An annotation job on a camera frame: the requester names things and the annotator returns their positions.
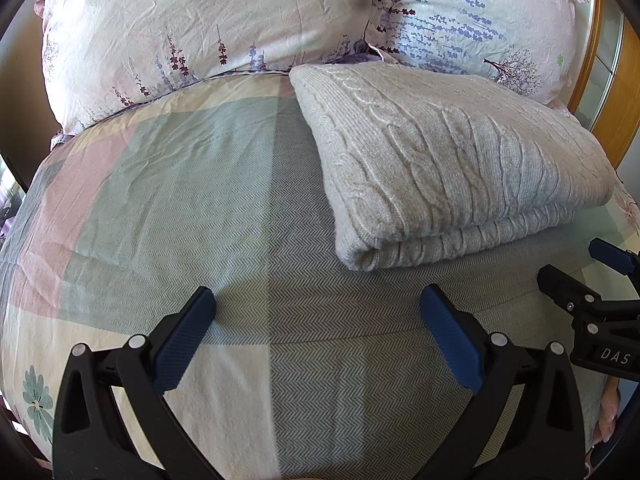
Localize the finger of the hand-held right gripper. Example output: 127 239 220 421
588 238 640 276
537 263 640 322

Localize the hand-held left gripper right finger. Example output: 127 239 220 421
419 284 586 480

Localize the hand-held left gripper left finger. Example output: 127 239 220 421
51 286 221 480

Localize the grey cable knit sweater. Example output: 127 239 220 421
289 63 617 273

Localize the pastel patchwork bed quilt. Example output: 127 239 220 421
0 67 640 480

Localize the wooden headboard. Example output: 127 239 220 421
569 0 640 173

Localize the pale blue floral pillow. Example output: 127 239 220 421
364 0 590 108

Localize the pink floral pillow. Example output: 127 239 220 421
34 0 376 136

